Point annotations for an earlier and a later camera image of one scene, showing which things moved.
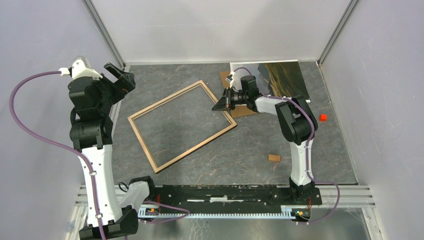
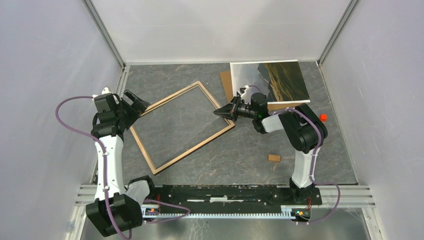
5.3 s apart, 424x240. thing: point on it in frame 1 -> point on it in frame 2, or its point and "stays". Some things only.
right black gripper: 221,105 -> 229,111
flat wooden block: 274,158 stays
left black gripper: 125,81 -> 138,104
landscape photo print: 276,78 stays
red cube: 323,117 stays
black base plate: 211,199 stays
